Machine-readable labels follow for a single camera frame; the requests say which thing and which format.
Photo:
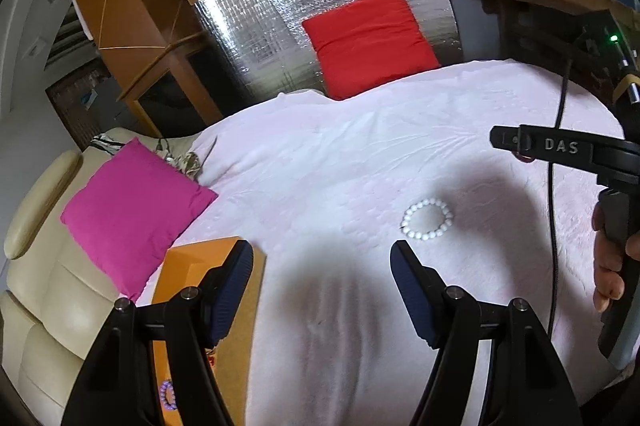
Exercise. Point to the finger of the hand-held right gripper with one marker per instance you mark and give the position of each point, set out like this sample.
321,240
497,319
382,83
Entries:
560,145

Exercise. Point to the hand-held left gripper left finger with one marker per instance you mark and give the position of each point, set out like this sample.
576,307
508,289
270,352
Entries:
232,291

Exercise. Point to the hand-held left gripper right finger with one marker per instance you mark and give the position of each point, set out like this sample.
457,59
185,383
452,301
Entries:
407,291

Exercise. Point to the orange box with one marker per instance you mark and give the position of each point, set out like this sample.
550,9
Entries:
240,331

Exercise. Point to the person's right hand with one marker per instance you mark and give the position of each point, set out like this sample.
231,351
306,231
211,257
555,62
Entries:
607,266

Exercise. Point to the magenta cushion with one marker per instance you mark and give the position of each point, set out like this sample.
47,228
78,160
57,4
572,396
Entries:
130,216

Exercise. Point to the floral patterned cloth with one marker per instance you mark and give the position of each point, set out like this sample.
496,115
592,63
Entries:
187,163

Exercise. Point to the pale pink fleece blanket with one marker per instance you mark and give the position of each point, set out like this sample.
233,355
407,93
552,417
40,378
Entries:
350,165

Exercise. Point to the beige leather sofa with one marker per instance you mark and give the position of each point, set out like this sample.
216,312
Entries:
40,266

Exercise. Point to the red cushion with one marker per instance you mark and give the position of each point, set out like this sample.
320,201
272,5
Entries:
370,40

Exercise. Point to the silver foil insulation sheet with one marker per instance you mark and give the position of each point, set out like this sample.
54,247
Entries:
280,5

